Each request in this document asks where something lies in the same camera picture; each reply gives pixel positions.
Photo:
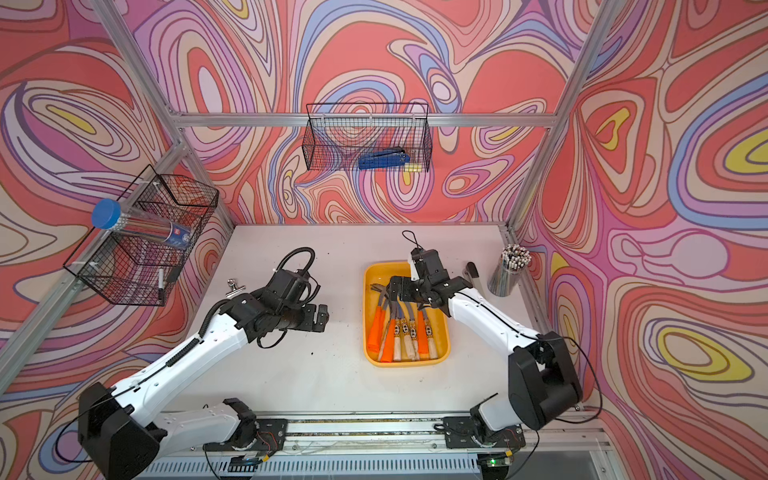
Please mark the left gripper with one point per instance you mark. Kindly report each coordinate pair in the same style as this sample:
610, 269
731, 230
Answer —
311, 323

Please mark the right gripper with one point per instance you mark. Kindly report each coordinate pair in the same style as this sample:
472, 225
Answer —
405, 288

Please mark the yellow plastic tray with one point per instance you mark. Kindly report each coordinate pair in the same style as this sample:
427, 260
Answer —
381, 273

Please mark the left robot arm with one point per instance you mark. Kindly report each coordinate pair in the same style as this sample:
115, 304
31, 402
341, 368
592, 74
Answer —
124, 428

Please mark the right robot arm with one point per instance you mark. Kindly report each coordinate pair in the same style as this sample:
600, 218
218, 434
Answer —
542, 382

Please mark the silver bulldog clip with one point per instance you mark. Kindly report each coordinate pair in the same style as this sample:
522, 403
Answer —
234, 288

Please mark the cup of pencils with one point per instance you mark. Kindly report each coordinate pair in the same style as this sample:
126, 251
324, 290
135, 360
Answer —
513, 260

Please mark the blue tool in basket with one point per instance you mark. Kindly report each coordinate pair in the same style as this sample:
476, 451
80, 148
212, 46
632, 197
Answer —
383, 159

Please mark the black marker in basket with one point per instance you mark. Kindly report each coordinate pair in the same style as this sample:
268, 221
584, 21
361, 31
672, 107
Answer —
161, 287

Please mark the clear bottle blue cap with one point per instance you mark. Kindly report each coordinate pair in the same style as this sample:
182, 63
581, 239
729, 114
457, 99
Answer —
113, 216

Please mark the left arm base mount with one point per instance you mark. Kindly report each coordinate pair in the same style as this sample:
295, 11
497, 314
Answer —
252, 433

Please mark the back wire basket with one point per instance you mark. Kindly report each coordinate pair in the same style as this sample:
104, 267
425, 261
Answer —
338, 133

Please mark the wire basket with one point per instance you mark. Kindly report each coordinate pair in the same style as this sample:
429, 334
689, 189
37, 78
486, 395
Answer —
123, 269
338, 133

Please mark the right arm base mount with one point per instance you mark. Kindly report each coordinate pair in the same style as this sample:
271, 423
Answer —
490, 424

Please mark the left wire basket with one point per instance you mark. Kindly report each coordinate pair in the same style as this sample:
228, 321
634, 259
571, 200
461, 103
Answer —
123, 269

